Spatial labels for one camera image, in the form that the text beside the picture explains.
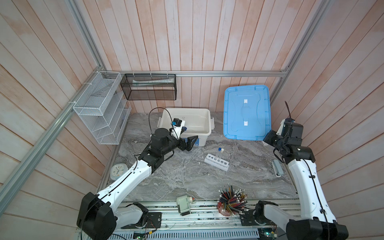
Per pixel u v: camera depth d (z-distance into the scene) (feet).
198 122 3.56
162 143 1.84
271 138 2.20
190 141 2.13
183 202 2.43
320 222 1.22
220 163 2.95
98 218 1.26
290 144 1.78
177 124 2.05
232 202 2.22
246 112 2.69
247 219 2.39
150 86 3.46
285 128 1.85
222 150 2.68
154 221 2.40
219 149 2.69
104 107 2.22
